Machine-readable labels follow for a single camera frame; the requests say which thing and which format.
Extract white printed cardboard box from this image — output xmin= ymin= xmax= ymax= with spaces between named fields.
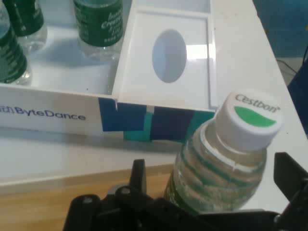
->
xmin=0 ymin=0 xmax=218 ymax=145

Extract dark blue object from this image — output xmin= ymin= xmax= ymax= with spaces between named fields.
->
xmin=287 ymin=64 xmax=308 ymax=141

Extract clear water bottle green label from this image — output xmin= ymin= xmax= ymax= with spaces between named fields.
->
xmin=2 ymin=0 xmax=48 ymax=52
xmin=163 ymin=91 xmax=284 ymax=216
xmin=0 ymin=0 xmax=33 ymax=86
xmin=72 ymin=0 xmax=125 ymax=62

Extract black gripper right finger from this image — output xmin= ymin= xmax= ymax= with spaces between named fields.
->
xmin=274 ymin=152 xmax=308 ymax=231

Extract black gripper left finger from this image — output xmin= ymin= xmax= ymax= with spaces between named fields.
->
xmin=64 ymin=158 xmax=183 ymax=231

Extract thin black floor cable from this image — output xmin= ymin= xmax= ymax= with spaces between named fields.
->
xmin=276 ymin=45 xmax=308 ymax=74

